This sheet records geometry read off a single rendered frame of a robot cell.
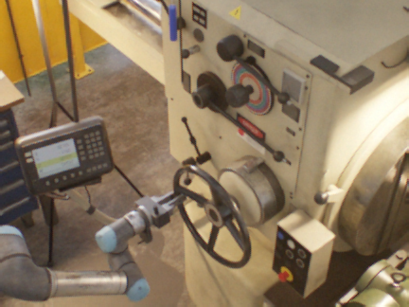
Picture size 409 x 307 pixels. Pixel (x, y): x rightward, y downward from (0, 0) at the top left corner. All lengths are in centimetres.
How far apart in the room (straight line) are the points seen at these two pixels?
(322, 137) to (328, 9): 38
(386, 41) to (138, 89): 306
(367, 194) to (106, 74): 314
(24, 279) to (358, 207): 102
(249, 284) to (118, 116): 204
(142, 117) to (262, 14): 265
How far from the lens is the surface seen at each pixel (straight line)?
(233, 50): 184
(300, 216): 200
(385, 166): 197
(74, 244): 368
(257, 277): 276
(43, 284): 184
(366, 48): 174
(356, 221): 204
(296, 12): 185
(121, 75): 479
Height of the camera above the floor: 286
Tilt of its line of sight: 43 degrees down
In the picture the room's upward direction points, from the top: straight up
